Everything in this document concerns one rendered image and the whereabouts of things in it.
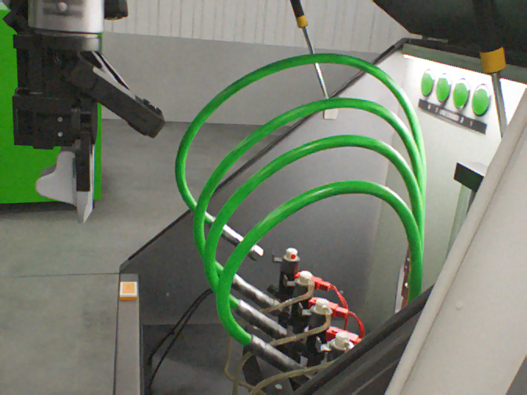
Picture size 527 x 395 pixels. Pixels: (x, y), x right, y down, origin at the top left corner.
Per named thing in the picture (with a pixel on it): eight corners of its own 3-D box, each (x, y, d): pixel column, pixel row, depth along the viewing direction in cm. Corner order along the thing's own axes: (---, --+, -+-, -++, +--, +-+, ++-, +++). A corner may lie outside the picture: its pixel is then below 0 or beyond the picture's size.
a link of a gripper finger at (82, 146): (76, 182, 68) (75, 107, 65) (92, 183, 69) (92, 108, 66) (72, 195, 64) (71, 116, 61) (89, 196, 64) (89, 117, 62)
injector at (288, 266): (253, 370, 98) (266, 253, 91) (282, 368, 99) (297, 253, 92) (257, 380, 95) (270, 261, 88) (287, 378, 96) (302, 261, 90)
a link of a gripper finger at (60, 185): (38, 221, 69) (36, 143, 66) (92, 222, 70) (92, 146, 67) (34, 231, 66) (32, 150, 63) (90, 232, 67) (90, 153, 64)
